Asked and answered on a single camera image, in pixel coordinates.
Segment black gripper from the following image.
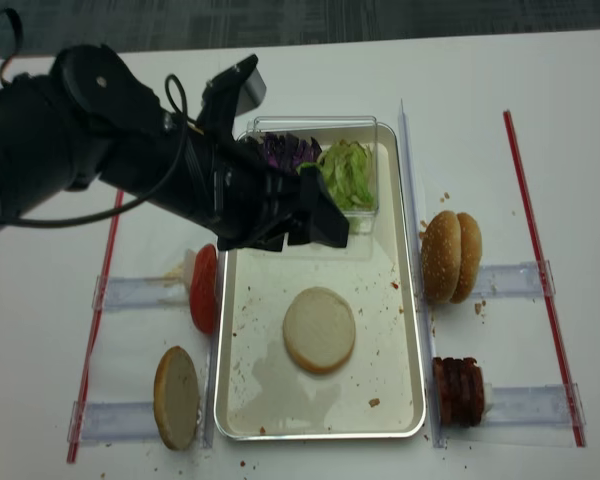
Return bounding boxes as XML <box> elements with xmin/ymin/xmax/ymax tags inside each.
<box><xmin>199</xmin><ymin>137</ymin><xmax>349</xmax><ymax>251</ymax></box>

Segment bun slice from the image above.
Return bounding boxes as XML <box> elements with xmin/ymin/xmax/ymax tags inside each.
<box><xmin>153</xmin><ymin>346</ymin><xmax>200</xmax><ymax>451</ymax></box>
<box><xmin>282</xmin><ymin>287</ymin><xmax>356</xmax><ymax>374</ymax></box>

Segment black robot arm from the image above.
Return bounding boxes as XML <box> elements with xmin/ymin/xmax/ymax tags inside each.
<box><xmin>0</xmin><ymin>45</ymin><xmax>349</xmax><ymax>251</ymax></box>

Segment shredded green lettuce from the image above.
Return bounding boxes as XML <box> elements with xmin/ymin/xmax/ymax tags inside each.
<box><xmin>296</xmin><ymin>140</ymin><xmax>376</xmax><ymax>211</ymax></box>

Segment red tomato slices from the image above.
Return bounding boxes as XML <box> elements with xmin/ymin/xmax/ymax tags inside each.
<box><xmin>189</xmin><ymin>244</ymin><xmax>217</xmax><ymax>335</ymax></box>

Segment stacked brown meat patties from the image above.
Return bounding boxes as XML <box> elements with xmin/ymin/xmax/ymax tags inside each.
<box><xmin>432</xmin><ymin>357</ymin><xmax>486</xmax><ymax>427</ymax></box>

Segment clear plastic container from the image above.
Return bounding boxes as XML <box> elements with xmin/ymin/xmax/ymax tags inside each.
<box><xmin>239</xmin><ymin>116</ymin><xmax>380</xmax><ymax>245</ymax></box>

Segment shredded purple cabbage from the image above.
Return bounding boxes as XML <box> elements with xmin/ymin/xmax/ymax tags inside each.
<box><xmin>242</xmin><ymin>133</ymin><xmax>322</xmax><ymax>172</ymax></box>

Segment white metal tray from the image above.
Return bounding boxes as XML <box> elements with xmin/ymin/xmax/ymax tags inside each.
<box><xmin>214</xmin><ymin>117</ymin><xmax>426</xmax><ymax>441</ymax></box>

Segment sesame top bun left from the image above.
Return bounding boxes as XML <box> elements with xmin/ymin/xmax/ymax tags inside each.
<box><xmin>421</xmin><ymin>210</ymin><xmax>461</xmax><ymax>304</ymax></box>

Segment sesame bun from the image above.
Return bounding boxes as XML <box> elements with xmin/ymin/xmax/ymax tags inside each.
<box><xmin>421</xmin><ymin>210</ymin><xmax>461</xmax><ymax>304</ymax></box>
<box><xmin>450</xmin><ymin>212</ymin><xmax>482</xmax><ymax>304</ymax></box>

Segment sesame top bun right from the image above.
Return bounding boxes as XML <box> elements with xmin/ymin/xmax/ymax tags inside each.
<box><xmin>450</xmin><ymin>212</ymin><xmax>482</xmax><ymax>304</ymax></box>

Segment upper right clear holder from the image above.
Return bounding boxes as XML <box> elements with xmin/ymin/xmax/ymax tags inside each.
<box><xmin>469</xmin><ymin>261</ymin><xmax>556</xmax><ymax>299</ymax></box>

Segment clear holder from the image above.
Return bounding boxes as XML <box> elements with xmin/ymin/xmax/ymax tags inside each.
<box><xmin>469</xmin><ymin>261</ymin><xmax>556</xmax><ymax>299</ymax></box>
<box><xmin>92</xmin><ymin>276</ymin><xmax>189</xmax><ymax>311</ymax></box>
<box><xmin>67</xmin><ymin>402</ymin><xmax>160</xmax><ymax>444</ymax></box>
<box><xmin>481</xmin><ymin>383</ymin><xmax>586</xmax><ymax>428</ymax></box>

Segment upper left clear holder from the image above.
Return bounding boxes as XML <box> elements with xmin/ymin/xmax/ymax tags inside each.
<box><xmin>92</xmin><ymin>276</ymin><xmax>189</xmax><ymax>311</ymax></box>

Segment left red strip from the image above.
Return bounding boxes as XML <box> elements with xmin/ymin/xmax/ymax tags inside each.
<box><xmin>66</xmin><ymin>215</ymin><xmax>119</xmax><ymax>465</ymax></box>

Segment red strip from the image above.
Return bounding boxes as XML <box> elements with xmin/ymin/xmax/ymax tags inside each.
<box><xmin>66</xmin><ymin>215</ymin><xmax>119</xmax><ymax>465</ymax></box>
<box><xmin>502</xmin><ymin>110</ymin><xmax>587</xmax><ymax>448</ymax></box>

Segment right red strip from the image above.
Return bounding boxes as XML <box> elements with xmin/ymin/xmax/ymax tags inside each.
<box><xmin>502</xmin><ymin>110</ymin><xmax>587</xmax><ymax>448</ymax></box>

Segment lower right clear holder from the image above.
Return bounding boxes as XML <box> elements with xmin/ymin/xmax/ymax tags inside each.
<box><xmin>481</xmin><ymin>383</ymin><xmax>586</xmax><ymax>428</ymax></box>

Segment lower left clear holder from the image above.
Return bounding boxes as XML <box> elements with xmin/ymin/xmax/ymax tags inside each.
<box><xmin>67</xmin><ymin>402</ymin><xmax>160</xmax><ymax>444</ymax></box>

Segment right long clear rail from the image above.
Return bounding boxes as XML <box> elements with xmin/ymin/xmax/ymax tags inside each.
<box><xmin>398</xmin><ymin>100</ymin><xmax>447</xmax><ymax>449</ymax></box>

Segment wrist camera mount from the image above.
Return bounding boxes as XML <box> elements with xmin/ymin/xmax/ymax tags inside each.
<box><xmin>196</xmin><ymin>54</ymin><xmax>267</xmax><ymax>134</ymax></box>

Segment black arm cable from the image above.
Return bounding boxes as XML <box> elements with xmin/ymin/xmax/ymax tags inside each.
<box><xmin>0</xmin><ymin>7</ymin><xmax>201</xmax><ymax>229</ymax></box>

